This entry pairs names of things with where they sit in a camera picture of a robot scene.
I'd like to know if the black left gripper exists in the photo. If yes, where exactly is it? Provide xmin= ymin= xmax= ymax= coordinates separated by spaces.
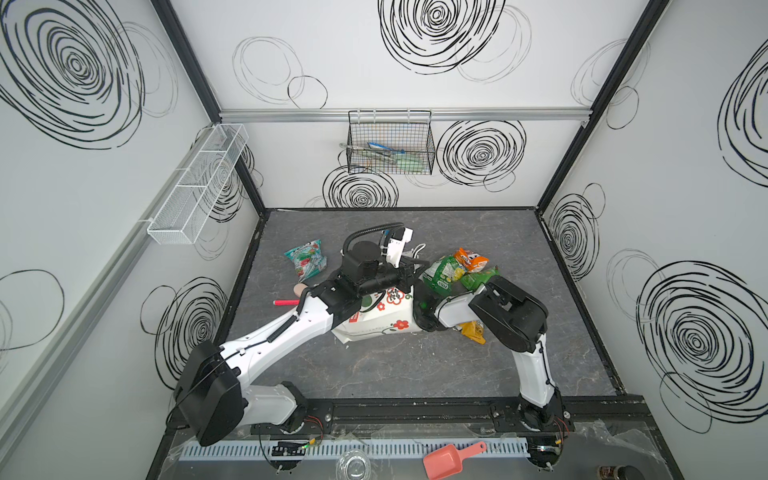
xmin=356 ymin=256 xmax=429 ymax=301

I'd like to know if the green snack packet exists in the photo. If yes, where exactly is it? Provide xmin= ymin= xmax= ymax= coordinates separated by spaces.
xmin=460 ymin=267 xmax=500 ymax=292
xmin=421 ymin=256 xmax=466 ymax=297

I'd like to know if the white paper bag red flower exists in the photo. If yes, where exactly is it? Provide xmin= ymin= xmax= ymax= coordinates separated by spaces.
xmin=331 ymin=288 xmax=422 ymax=344

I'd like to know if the yellow snack packet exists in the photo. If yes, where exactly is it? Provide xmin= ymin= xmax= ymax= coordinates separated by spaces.
xmin=460 ymin=321 xmax=486 ymax=345

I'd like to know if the orange snack packet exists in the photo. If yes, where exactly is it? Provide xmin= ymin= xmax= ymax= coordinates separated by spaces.
xmin=453 ymin=248 xmax=489 ymax=273

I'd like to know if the teal snack packet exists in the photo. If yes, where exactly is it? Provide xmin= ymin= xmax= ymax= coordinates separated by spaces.
xmin=284 ymin=239 xmax=327 ymax=282

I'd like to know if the beige pink eraser block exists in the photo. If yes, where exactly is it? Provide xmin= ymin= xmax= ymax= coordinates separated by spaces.
xmin=293 ymin=283 xmax=307 ymax=297

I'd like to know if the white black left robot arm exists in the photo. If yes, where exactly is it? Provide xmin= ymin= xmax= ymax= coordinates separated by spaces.
xmin=174 ymin=241 xmax=430 ymax=446

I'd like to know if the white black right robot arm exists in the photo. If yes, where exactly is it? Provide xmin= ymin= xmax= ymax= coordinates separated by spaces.
xmin=412 ymin=275 xmax=563 ymax=431

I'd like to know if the red plastic scoop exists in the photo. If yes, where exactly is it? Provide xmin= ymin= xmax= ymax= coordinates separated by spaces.
xmin=423 ymin=442 xmax=487 ymax=480

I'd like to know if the clear glass bowl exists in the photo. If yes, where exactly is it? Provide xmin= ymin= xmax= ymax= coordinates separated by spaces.
xmin=336 ymin=450 xmax=373 ymax=480

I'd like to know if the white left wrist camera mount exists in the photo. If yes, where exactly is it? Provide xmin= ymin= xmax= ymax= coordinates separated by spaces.
xmin=385 ymin=227 xmax=413 ymax=268

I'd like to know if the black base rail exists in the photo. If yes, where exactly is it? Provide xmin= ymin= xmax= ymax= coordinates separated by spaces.
xmin=170 ymin=395 xmax=651 ymax=441

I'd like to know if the black wire wall basket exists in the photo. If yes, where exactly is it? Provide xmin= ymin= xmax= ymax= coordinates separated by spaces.
xmin=344 ymin=120 xmax=436 ymax=176

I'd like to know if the aluminium wall rail back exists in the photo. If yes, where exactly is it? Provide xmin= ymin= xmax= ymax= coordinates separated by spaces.
xmin=220 ymin=107 xmax=592 ymax=123

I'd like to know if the aluminium wall rail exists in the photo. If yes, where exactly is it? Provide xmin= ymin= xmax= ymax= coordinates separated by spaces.
xmin=220 ymin=107 xmax=592 ymax=123
xmin=1 ymin=123 xmax=219 ymax=465

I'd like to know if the grey slotted cable duct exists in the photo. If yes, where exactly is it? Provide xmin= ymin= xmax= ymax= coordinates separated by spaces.
xmin=178 ymin=436 xmax=532 ymax=462

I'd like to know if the clear plastic wall shelf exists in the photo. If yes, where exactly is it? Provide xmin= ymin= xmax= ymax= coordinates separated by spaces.
xmin=147 ymin=123 xmax=248 ymax=246

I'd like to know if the aluminium wall rail left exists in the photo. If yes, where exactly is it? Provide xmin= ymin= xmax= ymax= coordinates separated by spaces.
xmin=1 ymin=123 xmax=219 ymax=465

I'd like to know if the black corner frame post left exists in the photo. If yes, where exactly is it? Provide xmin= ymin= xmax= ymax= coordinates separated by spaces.
xmin=151 ymin=0 xmax=269 ymax=221

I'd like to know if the black corner frame post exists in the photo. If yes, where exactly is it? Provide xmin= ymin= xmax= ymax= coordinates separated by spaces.
xmin=536 ymin=0 xmax=670 ymax=216
xmin=151 ymin=0 xmax=269 ymax=221

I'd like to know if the black corner frame post right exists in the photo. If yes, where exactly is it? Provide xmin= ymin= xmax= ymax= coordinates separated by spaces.
xmin=536 ymin=0 xmax=670 ymax=216

